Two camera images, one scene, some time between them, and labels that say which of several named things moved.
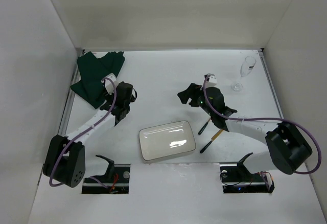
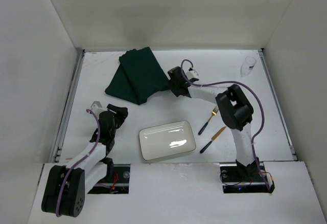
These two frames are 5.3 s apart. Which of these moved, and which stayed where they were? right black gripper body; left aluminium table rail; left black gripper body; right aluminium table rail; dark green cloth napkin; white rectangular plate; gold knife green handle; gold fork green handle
Moved: right black gripper body; left black gripper body; dark green cloth napkin
Stayed: white rectangular plate; right aluminium table rail; gold fork green handle; gold knife green handle; left aluminium table rail
